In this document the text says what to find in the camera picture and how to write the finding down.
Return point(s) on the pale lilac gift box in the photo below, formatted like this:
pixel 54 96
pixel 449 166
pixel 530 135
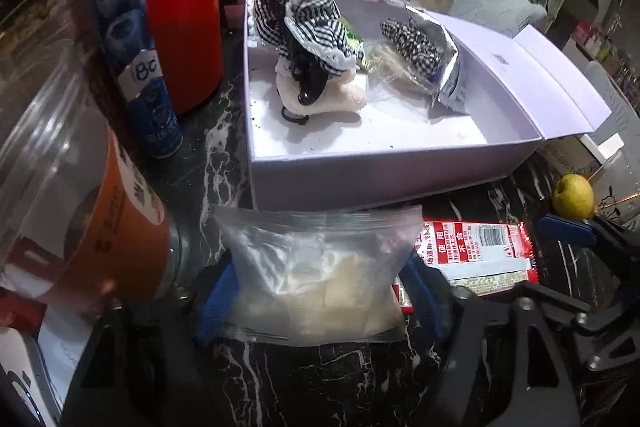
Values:
pixel 380 167

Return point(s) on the cartoon print glass mug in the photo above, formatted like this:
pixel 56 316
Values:
pixel 620 177

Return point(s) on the clear zip bag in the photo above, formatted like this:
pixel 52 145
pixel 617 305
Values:
pixel 310 277

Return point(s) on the white electronic device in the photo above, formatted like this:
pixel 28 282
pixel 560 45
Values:
pixel 20 382

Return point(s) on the pale blue quilted cushion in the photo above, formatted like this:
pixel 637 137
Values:
pixel 500 2

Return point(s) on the yellow round fruit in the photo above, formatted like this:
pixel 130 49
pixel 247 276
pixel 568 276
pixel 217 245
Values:
pixel 572 197

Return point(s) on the red canister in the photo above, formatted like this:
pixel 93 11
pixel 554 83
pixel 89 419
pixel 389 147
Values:
pixel 185 7

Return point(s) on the green sauce packet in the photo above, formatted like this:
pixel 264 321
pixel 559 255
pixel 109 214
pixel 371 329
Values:
pixel 355 39

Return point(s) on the blue printed tube can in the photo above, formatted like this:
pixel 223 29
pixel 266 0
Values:
pixel 130 57

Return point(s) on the silver foil snack packet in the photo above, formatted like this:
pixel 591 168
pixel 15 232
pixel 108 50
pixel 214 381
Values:
pixel 450 77

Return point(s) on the black white checkered scrunchie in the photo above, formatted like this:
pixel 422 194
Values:
pixel 410 42

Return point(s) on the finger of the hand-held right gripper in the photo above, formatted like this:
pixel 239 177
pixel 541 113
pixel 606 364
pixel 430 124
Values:
pixel 587 309
pixel 567 229

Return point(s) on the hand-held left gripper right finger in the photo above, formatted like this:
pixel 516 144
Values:
pixel 425 297

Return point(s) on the small labelled cardboard box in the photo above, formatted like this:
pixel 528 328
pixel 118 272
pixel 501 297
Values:
pixel 570 157

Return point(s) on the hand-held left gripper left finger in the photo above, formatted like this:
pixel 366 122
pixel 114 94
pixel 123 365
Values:
pixel 215 307

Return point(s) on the red printed packet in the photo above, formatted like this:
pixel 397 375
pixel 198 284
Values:
pixel 475 252

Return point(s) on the plush doll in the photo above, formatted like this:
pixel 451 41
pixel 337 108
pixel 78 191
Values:
pixel 310 27

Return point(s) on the row of small bottles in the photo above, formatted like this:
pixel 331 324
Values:
pixel 607 47

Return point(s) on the clear jar with orange label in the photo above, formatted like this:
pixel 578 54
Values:
pixel 115 227

